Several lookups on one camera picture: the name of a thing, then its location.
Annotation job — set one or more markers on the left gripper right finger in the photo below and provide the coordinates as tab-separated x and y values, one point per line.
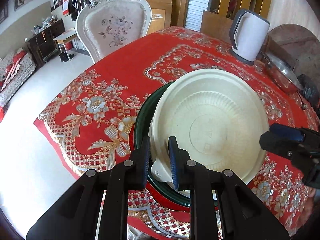
221	203

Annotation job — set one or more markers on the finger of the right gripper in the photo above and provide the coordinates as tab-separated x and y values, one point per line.
292	132
296	150

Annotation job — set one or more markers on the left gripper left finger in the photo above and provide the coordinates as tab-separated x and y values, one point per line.
95	206

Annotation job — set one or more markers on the green plastic bowl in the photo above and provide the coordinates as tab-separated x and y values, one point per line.
142	125

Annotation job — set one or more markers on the large red wedding plate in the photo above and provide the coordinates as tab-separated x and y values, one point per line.
158	197

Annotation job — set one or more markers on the person's right hand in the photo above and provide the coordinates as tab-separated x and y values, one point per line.
311	202

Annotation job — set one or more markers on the black plastic bag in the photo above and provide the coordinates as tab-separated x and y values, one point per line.
310	91

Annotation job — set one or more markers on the white electric kettle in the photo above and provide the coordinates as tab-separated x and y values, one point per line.
247	34

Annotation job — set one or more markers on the wooden chair back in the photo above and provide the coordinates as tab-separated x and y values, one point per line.
216	26

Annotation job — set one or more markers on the floral sofa with red cushions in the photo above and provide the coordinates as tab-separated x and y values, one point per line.
16	68

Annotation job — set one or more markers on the dark wooden sideboard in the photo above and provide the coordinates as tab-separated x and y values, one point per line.
42	46

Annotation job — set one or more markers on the small white side table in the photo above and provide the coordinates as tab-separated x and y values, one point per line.
62	40

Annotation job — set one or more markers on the white ornate chair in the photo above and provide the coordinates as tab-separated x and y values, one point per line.
104	26

